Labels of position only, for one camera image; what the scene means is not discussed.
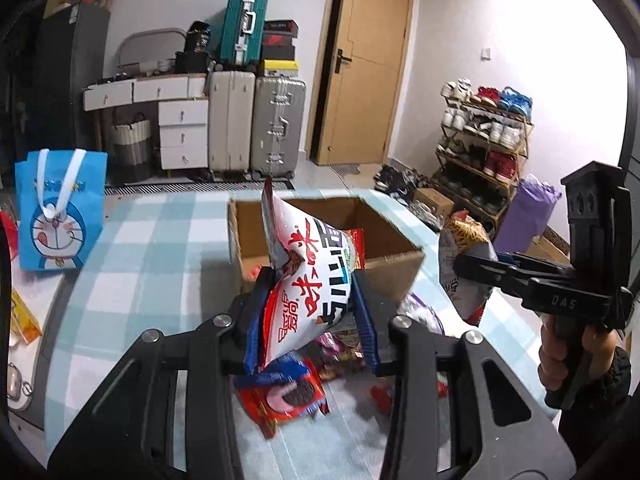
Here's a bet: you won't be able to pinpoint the yellow snack box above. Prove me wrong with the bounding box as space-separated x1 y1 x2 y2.
10 288 42 346

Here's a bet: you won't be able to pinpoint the white red noodle snack bag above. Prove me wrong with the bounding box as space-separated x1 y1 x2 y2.
260 180 357 368

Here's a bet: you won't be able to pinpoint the red triangular snack bag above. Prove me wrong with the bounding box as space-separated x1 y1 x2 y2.
345 229 366 270

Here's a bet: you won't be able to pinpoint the blue Doraemon tote bag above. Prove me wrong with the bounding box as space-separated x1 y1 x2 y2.
15 148 107 272

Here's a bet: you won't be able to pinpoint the stacked shoe boxes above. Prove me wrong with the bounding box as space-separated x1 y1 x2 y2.
258 20 299 78

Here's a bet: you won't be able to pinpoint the black refrigerator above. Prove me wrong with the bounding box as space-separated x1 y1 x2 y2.
1 2 111 185

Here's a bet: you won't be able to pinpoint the wooden door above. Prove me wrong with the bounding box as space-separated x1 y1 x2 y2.
306 0 413 166

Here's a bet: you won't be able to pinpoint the teal suitcase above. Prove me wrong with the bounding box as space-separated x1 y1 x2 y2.
219 0 268 67

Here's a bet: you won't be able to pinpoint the right hand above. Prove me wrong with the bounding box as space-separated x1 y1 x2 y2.
537 320 618 392

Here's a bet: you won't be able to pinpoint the small cardboard box on floor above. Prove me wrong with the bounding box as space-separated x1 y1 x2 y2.
414 188 454 218

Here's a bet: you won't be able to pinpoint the beige suitcase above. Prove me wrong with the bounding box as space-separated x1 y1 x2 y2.
208 72 255 172

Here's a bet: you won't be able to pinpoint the orange white snack bag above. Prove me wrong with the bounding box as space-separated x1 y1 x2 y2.
438 210 497 326

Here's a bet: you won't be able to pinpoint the purple bag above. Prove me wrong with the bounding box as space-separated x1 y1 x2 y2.
494 174 562 252

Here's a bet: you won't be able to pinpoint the shoe rack with shoes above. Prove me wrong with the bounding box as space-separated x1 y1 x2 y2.
433 78 534 229

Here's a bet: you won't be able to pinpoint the woven laundry basket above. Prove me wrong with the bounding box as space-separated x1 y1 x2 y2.
112 112 152 184

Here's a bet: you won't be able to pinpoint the red Oreo packet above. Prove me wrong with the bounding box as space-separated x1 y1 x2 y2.
233 352 330 439

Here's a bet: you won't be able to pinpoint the white drawer desk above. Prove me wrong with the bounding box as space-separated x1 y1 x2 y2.
84 74 208 170

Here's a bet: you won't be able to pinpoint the red packet at left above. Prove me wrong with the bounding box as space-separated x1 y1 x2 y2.
0 211 18 259

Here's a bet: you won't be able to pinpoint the checkered blue tablecloth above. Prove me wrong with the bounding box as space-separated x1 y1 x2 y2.
44 190 557 479

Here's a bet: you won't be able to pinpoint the silver suitcase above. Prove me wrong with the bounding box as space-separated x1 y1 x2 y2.
250 76 306 178

